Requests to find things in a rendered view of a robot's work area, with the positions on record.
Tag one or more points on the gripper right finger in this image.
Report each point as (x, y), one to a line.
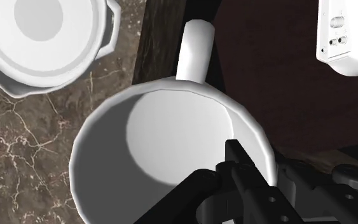
(321, 201)

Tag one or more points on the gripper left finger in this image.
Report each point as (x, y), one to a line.
(253, 192)

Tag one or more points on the white mug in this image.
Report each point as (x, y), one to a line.
(172, 136)

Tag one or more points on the white lidded pot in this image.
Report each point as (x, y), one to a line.
(39, 46)

